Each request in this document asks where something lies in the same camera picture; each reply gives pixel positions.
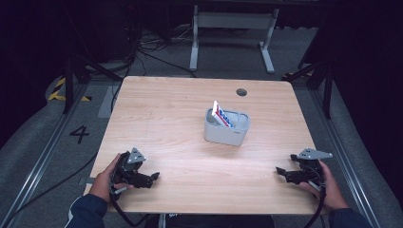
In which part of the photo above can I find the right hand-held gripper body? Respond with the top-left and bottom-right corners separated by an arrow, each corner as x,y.
290,147 -> 334,192

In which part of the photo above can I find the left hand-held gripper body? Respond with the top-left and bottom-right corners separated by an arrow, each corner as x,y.
110,146 -> 154,195

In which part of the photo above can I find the grey plastic container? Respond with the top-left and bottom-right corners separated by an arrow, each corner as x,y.
203,107 -> 251,147

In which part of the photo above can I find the white red blue box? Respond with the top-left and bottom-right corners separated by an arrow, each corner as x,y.
211,100 -> 235,128

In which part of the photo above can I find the person's left hand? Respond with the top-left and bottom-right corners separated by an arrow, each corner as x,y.
88,153 -> 135,203

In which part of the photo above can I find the person's right hand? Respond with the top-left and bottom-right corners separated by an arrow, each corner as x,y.
298,159 -> 350,213

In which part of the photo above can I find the black tripod stand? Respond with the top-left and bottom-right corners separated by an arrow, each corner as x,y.
282,58 -> 335,121
61,51 -> 124,115

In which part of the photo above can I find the yellow black floor tape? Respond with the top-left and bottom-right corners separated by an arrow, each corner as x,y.
47,77 -> 93,103

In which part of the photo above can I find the left hand-held gripper black cable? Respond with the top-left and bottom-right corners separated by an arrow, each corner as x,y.
108,185 -> 150,228

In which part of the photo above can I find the hand-held gripper black cable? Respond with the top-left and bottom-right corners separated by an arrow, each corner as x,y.
303,185 -> 328,228
108,185 -> 150,228

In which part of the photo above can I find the metal floor rail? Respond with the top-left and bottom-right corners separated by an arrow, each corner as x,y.
0,83 -> 90,224
308,88 -> 383,228

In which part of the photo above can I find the right hand-held gripper black cable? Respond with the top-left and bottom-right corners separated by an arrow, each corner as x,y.
303,185 -> 328,228

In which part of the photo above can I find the long black floor cable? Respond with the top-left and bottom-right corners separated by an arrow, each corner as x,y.
0,151 -> 100,228

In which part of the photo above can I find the bundle of black floor cables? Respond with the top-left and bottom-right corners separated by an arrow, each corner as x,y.
125,25 -> 198,79

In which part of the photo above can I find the grey metal table frame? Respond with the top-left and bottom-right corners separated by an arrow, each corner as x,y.
188,4 -> 281,75

